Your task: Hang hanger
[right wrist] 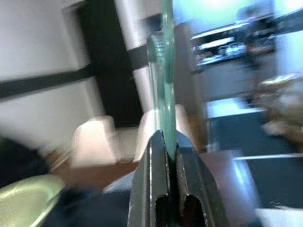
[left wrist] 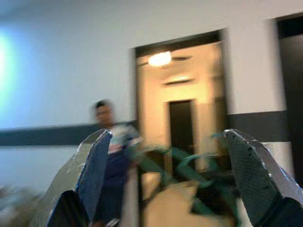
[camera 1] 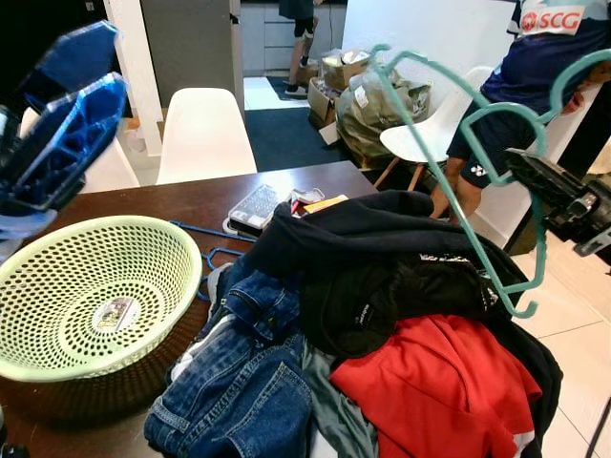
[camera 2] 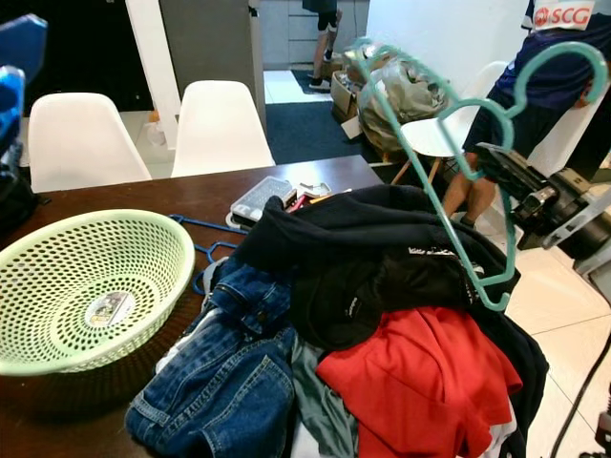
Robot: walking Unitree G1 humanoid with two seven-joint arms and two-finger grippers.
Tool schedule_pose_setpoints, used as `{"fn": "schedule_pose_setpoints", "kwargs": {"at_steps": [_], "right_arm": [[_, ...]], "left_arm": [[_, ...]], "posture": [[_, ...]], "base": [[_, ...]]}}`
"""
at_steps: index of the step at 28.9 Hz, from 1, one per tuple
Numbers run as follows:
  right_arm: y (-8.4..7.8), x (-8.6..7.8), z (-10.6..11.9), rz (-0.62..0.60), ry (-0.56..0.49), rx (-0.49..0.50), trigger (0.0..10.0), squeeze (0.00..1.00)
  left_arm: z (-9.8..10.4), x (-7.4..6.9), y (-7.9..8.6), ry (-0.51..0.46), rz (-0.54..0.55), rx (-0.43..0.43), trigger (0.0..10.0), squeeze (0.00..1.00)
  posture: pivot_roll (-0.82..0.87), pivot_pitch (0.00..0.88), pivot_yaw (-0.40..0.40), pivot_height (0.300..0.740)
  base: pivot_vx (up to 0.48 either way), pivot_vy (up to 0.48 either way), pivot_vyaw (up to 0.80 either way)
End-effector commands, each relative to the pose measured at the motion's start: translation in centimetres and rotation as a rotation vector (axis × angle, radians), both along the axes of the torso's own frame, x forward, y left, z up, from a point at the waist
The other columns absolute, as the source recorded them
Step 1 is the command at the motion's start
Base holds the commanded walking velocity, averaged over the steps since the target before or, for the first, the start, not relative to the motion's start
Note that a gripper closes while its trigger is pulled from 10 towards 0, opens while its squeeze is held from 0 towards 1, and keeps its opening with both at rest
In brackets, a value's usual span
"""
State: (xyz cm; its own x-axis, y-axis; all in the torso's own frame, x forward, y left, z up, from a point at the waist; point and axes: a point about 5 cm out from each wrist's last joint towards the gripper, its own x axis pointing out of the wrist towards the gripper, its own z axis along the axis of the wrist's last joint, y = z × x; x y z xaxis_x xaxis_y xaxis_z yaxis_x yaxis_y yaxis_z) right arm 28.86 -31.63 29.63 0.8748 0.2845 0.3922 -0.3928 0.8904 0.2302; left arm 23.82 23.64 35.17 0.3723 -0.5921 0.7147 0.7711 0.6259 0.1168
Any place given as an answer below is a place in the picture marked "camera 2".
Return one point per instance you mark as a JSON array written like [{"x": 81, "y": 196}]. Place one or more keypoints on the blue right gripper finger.
[
  {"x": 11, "y": 105},
  {"x": 24, "y": 48}
]

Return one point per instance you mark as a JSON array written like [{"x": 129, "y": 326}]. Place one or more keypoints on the grey green garment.
[{"x": 320, "y": 410}]

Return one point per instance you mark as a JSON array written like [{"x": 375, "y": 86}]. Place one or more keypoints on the red shirt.
[{"x": 420, "y": 382}]

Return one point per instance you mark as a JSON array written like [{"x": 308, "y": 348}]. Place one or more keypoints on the brown cardboard box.
[{"x": 344, "y": 91}]

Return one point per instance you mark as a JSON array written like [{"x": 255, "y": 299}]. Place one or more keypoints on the light green perforated basket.
[{"x": 153, "y": 277}]

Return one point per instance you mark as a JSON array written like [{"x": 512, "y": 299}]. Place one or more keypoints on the black hooded jacket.
[{"x": 382, "y": 215}]

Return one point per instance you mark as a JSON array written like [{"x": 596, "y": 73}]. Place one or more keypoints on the white plastic chair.
[
  {"x": 76, "y": 143},
  {"x": 220, "y": 129},
  {"x": 568, "y": 143},
  {"x": 439, "y": 138}
]

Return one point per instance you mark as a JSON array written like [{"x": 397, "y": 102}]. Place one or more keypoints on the person in navy sportswear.
[{"x": 554, "y": 57}]

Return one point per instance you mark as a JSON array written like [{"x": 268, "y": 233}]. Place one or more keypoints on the blue denim jeans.
[{"x": 220, "y": 401}]

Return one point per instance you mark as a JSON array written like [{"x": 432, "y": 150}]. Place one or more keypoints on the blue thin plastic hanger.
[{"x": 200, "y": 224}]

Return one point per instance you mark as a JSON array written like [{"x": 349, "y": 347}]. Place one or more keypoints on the olive green plastic bag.
[{"x": 406, "y": 100}]

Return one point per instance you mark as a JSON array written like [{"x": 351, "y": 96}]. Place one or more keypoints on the small printed sticker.
[{"x": 110, "y": 308}]

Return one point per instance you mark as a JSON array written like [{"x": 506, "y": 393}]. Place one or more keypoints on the person in dark shorts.
[{"x": 325, "y": 19}]

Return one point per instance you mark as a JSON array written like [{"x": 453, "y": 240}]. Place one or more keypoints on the teal green plastic hanger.
[{"x": 499, "y": 306}]

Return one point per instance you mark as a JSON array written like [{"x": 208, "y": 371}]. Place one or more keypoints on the clear plastic organizer box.
[{"x": 263, "y": 198}]

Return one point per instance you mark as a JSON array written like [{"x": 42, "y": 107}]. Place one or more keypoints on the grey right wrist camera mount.
[{"x": 582, "y": 218}]

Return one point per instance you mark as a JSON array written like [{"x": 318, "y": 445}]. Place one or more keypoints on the yellow orange packet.
[{"x": 334, "y": 196}]

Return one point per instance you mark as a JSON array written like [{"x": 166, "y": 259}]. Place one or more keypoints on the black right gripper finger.
[
  {"x": 506, "y": 164},
  {"x": 514, "y": 196}
]

